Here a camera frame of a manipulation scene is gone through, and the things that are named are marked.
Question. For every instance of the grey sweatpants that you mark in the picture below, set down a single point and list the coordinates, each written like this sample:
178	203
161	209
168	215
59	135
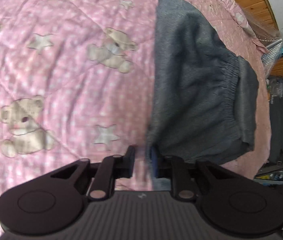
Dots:
204	102

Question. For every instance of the pink teddy bear quilt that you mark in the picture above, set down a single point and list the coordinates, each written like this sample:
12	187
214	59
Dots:
76	81

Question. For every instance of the clear plastic storage bag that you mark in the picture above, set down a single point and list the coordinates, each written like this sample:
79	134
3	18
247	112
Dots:
269	40

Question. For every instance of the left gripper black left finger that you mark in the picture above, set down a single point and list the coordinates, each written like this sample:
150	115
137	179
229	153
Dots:
108	171

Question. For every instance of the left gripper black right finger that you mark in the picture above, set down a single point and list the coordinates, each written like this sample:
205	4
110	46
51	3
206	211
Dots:
173	169

